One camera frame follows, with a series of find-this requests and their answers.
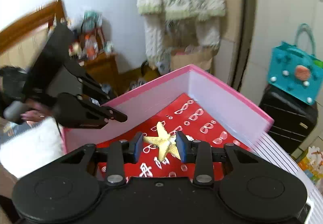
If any red patterned paper liner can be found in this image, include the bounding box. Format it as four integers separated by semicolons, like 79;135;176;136
97;93;250;179

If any teal felt handbag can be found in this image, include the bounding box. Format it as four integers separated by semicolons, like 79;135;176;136
268;23;322;105

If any colourful cartoon gift bag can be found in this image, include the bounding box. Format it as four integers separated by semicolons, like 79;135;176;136
297;146;322;185

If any black hard suitcase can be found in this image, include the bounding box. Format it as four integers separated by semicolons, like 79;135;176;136
259;84;318;155

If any yellow starfish hair clip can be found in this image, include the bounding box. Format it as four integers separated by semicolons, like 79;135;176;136
144;122;181;162

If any white wardrobe cabinet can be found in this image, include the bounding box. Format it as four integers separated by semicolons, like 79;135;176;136
214;0;323;106

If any wooden side cabinet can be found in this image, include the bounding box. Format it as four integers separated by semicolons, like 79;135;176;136
78;53;120;96

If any brown paper shopping bag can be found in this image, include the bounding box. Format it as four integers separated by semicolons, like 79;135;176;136
170;46;217;73

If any pink cardboard storage box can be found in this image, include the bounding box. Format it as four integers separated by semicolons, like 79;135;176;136
62;65;274;152

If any person's hand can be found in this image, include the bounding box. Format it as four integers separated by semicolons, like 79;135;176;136
21;101;52;122

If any cream knitted hanging pajamas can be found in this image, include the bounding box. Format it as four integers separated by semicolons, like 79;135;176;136
137;0;225;64

